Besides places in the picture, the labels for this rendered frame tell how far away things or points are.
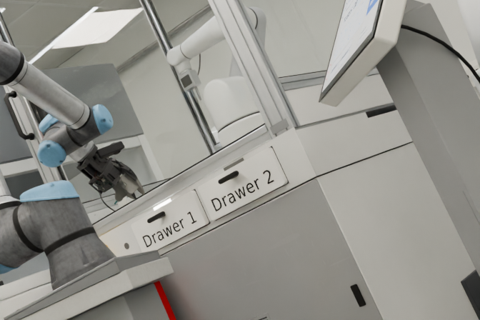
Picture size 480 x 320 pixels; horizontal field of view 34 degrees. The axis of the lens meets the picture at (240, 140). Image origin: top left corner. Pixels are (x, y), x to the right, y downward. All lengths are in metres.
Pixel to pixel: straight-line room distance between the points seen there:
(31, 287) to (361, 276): 1.40
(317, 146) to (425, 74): 0.54
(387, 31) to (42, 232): 0.83
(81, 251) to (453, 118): 0.84
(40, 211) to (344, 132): 0.98
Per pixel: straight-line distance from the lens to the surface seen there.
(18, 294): 3.06
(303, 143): 2.15
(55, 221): 1.74
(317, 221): 2.16
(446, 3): 5.33
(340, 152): 2.28
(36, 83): 2.00
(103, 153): 2.36
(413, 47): 1.76
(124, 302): 1.64
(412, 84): 1.75
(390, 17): 1.57
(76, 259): 1.71
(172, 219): 2.44
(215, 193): 2.31
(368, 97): 2.58
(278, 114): 2.16
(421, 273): 2.39
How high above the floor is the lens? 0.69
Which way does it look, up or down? 8 degrees up
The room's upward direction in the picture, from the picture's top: 25 degrees counter-clockwise
